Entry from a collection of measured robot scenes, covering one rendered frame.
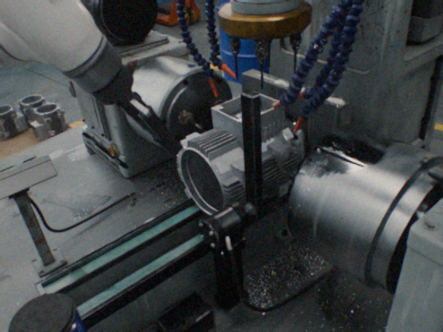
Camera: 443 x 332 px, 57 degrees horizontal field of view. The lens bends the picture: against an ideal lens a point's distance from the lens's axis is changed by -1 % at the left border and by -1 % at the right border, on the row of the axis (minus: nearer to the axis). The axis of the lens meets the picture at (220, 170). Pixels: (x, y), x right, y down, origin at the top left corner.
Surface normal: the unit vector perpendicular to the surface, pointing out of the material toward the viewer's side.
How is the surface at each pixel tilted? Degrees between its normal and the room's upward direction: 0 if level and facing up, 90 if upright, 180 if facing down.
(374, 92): 90
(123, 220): 0
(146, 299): 90
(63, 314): 0
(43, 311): 0
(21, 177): 60
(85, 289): 90
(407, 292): 89
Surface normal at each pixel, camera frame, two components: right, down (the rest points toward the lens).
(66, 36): 0.51, 0.55
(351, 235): -0.76, 0.14
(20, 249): -0.07, -0.83
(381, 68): -0.77, 0.40
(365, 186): -0.54, -0.38
